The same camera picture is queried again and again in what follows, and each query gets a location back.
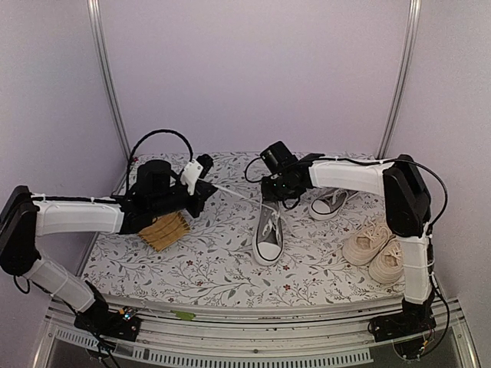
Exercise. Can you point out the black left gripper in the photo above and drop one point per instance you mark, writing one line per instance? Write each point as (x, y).
(203, 190)

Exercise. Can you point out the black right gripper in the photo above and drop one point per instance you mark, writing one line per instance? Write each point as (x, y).
(267, 194)

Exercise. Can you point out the grey sneaker with white laces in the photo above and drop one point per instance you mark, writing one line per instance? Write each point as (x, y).
(267, 232)

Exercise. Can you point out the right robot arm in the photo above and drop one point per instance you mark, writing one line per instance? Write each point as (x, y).
(406, 198)

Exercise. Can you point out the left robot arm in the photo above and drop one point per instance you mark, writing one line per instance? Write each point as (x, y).
(27, 216)

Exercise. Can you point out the yellow bamboo fan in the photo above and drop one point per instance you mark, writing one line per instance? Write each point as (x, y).
(165, 231)

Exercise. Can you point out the grey sneaker near bottle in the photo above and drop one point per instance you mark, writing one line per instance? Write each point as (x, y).
(330, 203)

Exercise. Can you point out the floral patterned table mat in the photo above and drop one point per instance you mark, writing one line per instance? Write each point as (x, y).
(213, 265)

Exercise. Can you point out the beige sneaker inner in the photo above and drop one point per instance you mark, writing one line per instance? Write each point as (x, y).
(362, 247)

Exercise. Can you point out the beige sneaker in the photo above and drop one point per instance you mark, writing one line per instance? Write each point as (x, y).
(387, 267)
(362, 247)

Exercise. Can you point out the green tape piece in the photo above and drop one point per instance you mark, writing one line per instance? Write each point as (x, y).
(183, 315)

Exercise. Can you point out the beige sneaker outer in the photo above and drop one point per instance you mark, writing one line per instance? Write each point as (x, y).
(387, 267)

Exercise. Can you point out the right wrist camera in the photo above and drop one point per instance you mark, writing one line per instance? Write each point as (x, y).
(277, 156)

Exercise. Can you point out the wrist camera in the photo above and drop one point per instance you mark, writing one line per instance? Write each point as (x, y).
(194, 170)
(277, 156)

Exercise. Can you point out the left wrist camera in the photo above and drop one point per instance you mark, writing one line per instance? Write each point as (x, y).
(194, 170)

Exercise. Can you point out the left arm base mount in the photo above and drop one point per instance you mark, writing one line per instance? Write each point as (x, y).
(123, 324)

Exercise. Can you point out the aluminium front rail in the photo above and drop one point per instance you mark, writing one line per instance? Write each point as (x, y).
(321, 336)

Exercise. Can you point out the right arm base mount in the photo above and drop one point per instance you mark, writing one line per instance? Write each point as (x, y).
(401, 324)

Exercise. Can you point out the left aluminium frame post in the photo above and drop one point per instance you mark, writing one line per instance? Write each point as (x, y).
(97, 29)

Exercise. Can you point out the aluminium frame post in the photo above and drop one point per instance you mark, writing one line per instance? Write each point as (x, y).
(97, 29)
(410, 39)

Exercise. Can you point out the right aluminium frame post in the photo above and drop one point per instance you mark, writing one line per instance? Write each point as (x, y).
(410, 39)

